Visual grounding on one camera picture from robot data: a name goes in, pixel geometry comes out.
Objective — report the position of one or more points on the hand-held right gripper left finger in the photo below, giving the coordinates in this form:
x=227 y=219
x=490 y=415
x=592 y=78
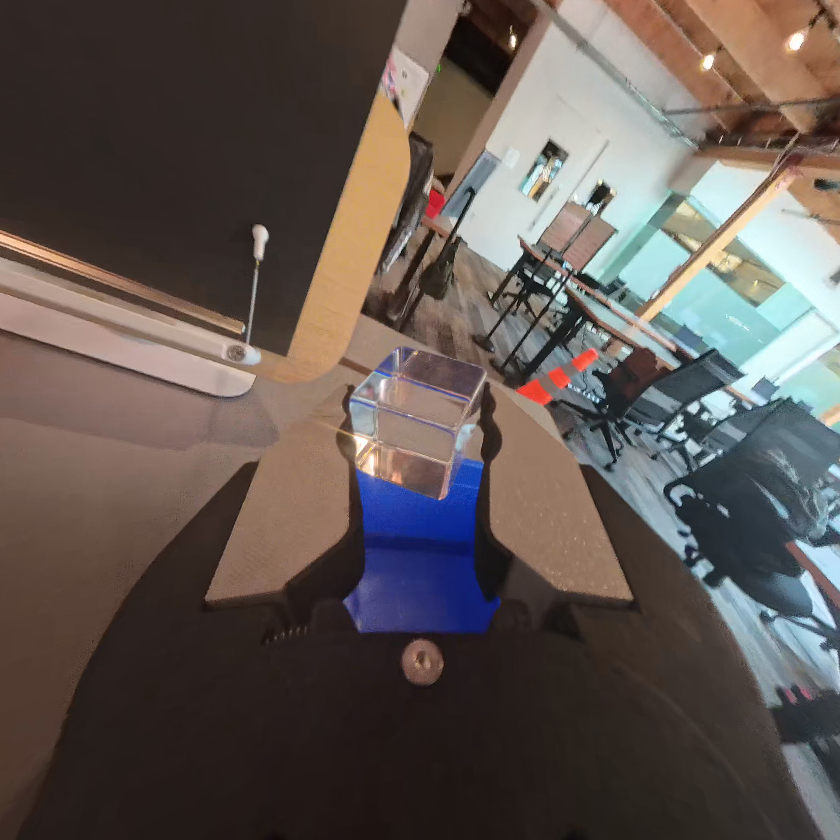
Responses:
x=289 y=518

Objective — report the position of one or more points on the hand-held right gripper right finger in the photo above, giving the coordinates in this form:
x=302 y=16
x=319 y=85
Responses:
x=551 y=518

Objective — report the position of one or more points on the blue plastic bin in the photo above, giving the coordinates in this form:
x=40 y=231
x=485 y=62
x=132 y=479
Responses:
x=420 y=558

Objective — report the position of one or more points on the clear acrylic cube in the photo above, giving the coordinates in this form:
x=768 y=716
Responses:
x=420 y=420

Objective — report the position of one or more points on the orange traffic cone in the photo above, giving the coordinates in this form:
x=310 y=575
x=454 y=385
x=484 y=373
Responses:
x=558 y=379

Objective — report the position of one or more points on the black office chair with coat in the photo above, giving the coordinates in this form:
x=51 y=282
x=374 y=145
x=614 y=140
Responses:
x=754 y=505

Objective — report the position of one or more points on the long wooden table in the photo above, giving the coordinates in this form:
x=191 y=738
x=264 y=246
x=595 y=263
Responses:
x=610 y=313

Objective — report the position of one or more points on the white board stand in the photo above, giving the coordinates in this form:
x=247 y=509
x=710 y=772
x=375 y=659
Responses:
x=131 y=341

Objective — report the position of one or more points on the black hanging bag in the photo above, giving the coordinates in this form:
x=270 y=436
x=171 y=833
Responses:
x=439 y=269

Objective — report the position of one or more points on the white-tipped metal rod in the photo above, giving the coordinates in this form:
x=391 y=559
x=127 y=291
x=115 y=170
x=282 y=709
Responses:
x=260 y=235

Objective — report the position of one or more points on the black wood-framed board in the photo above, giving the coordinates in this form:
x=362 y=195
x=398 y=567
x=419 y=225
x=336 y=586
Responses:
x=164 y=131

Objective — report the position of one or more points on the ceiling lamp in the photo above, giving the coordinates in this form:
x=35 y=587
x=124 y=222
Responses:
x=707 y=61
x=795 y=40

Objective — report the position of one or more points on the wooden post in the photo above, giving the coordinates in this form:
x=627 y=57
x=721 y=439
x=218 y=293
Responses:
x=715 y=243

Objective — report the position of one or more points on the framed wall picture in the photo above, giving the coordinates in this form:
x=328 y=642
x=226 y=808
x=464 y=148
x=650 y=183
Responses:
x=544 y=169
x=600 y=193

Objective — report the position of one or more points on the wall poster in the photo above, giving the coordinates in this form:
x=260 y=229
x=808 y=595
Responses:
x=403 y=85

